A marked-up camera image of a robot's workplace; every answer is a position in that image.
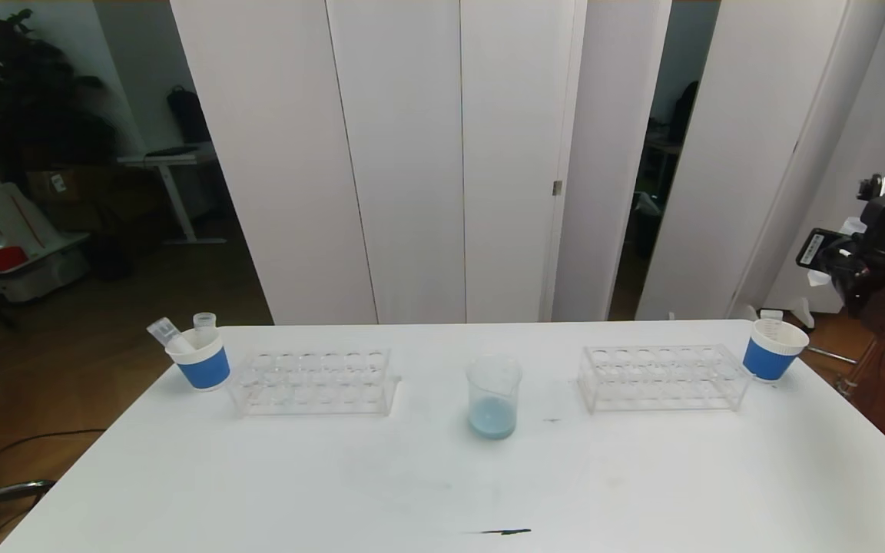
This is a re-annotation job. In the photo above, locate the grey metal chair leg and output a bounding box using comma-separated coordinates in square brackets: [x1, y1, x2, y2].
[0, 480, 58, 512]

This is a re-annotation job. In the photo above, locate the black backpack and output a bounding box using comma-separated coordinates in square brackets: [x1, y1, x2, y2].
[167, 86, 213, 145]

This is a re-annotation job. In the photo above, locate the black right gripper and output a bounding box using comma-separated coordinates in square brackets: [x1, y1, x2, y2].
[795, 227, 864, 280]

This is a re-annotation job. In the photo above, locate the white office desk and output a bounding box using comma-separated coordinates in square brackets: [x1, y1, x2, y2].
[118, 144, 228, 247]

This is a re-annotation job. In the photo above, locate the blue and white paper cup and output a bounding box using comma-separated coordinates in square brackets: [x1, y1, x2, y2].
[742, 318, 810, 382]
[165, 329, 232, 392]

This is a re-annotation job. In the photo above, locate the white partition panel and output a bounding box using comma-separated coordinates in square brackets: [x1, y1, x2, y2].
[763, 0, 885, 316]
[459, 0, 589, 323]
[550, 0, 672, 323]
[635, 0, 885, 322]
[326, 0, 467, 325]
[172, 0, 379, 326]

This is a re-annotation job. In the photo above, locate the clear glass beaker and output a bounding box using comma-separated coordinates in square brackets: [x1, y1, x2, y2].
[466, 354, 523, 441]

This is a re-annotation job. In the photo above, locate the brown cardboard box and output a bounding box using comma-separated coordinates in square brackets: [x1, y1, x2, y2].
[26, 169, 117, 230]

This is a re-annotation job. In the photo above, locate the grey metal floor rod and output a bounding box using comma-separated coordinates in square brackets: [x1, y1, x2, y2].
[800, 346, 857, 366]

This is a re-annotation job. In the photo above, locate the white wheeled machine base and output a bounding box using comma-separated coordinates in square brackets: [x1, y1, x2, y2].
[0, 183, 94, 303]

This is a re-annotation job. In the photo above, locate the clear acrylic test tube rack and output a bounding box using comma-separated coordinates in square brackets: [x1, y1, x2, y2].
[229, 347, 402, 416]
[576, 343, 751, 412]

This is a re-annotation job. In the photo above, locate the thin black floor cable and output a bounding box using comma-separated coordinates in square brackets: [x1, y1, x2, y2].
[0, 430, 109, 492]

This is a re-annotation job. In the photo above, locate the dark green potted plant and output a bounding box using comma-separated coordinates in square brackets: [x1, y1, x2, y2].
[0, 0, 117, 185]

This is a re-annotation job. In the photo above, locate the test tube with yellow pigment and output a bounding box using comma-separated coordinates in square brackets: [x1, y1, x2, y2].
[806, 217, 867, 288]

